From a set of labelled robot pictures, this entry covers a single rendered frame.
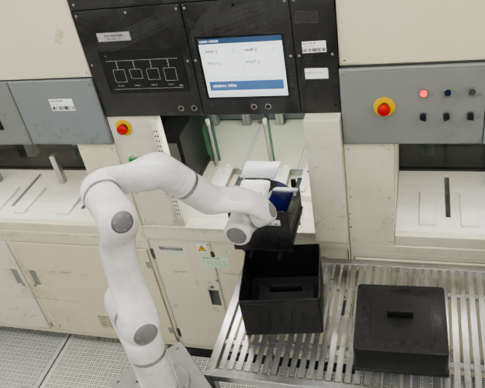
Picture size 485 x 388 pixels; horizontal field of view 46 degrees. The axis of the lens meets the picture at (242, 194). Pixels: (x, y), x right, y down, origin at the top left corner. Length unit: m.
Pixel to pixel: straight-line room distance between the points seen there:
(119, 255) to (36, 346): 1.97
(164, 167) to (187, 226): 0.95
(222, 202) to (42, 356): 2.00
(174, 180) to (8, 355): 2.19
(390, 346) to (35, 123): 1.55
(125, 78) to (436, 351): 1.37
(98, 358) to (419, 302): 1.84
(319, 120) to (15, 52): 1.13
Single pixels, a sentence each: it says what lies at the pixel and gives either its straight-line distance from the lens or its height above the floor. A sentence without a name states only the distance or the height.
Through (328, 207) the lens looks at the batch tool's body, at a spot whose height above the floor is 1.04.
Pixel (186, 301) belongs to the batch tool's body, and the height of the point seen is 0.41.
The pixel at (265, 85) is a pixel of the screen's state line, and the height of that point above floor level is 1.51.
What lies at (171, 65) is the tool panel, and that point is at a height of 1.59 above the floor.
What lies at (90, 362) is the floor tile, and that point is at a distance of 3.27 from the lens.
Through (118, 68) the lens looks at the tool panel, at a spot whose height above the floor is 1.59.
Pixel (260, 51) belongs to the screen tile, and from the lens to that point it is 1.91.
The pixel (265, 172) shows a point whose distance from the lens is 1.94.
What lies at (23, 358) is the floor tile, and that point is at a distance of 3.47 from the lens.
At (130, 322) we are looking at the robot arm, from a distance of 1.67.
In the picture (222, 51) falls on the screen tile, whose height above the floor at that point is 1.63.
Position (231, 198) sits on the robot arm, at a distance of 1.65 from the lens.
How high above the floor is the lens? 2.35
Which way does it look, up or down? 35 degrees down
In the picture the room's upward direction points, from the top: 11 degrees counter-clockwise
